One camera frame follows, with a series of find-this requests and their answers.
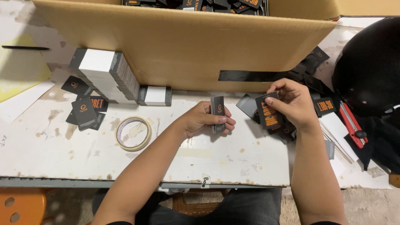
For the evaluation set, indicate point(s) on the person's left hand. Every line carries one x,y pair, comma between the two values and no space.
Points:
195,120

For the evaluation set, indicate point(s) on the person's right hand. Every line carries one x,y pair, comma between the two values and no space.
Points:
297,103

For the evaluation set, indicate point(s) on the small stack of black tags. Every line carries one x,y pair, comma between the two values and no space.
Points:
218,107

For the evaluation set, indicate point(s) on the black orange-lettered hang tag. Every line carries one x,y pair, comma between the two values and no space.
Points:
268,119
100,104

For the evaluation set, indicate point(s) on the loose heap of black tags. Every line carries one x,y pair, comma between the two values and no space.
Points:
312,82

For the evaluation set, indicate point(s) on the single white-banded tag bundle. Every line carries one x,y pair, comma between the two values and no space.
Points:
154,95

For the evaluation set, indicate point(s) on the black tape strip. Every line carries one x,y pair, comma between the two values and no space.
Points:
247,76

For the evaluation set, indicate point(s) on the small grey tag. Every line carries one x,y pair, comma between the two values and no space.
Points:
329,150

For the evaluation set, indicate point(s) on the red utility knife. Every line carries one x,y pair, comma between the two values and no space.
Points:
351,123

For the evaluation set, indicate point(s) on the small white paper label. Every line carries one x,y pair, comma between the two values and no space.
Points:
205,181

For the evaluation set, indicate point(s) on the large cardboard box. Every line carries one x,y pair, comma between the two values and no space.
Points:
187,47

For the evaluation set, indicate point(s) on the beige masking tape roll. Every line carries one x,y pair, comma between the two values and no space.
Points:
120,137

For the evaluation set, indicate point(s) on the black helmet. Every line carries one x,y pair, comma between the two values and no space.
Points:
368,68

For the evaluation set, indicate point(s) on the brown wicker seat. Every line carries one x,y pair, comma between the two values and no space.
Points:
193,204

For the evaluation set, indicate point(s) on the black cloth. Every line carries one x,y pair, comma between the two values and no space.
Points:
382,140

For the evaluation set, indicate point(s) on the person's dark trousers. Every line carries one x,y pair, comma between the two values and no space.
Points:
243,207

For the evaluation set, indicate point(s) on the pile of white-banded tag bundles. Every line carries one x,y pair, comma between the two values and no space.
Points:
103,72

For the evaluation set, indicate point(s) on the black logo hang tag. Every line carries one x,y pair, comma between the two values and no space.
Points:
83,112
75,85

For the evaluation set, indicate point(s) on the white paper sheet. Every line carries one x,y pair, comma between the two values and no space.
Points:
22,101

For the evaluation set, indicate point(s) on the yellow paper sheet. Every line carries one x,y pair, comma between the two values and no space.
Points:
18,68

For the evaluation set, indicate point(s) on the black pen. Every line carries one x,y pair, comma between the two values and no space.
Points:
25,47

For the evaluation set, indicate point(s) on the orange plastic stool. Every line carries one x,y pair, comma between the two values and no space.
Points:
22,206

